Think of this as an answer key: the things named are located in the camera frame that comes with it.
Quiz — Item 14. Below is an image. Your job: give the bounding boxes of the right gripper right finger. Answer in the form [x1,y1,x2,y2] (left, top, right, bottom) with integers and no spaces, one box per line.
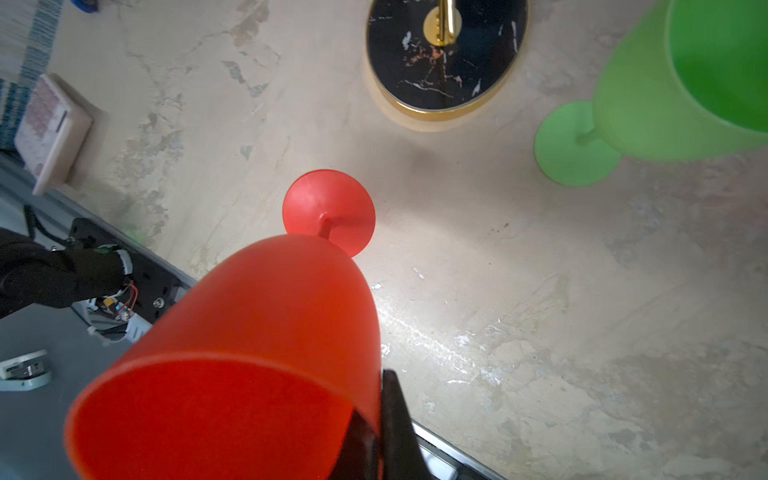
[382,369,432,480]

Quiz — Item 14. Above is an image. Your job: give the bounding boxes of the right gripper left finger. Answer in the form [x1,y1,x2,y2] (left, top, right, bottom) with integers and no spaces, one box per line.
[328,410,379,480]

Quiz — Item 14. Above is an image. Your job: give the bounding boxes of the red wine glass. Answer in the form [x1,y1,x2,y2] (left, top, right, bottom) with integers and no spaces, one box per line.
[64,170,382,479]

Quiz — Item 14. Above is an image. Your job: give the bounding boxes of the green wine glass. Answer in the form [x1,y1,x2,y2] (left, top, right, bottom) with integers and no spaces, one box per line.
[534,1,767,186]

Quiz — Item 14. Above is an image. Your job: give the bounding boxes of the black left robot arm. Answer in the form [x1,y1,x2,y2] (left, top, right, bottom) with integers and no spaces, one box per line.
[1,228,133,317]

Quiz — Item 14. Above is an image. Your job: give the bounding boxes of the gold wine glass rack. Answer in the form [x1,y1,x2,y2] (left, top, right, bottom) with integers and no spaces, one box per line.
[365,1,530,122]

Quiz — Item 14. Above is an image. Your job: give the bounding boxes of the pink white calculator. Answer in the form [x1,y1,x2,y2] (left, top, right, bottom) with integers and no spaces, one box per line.
[14,74,93,196]

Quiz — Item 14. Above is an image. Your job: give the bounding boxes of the blue stapler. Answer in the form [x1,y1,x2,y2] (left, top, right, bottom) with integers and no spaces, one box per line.
[71,0,99,14]

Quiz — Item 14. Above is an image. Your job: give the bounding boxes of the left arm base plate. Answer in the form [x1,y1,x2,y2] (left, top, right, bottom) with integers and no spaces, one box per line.
[69,218,195,324]

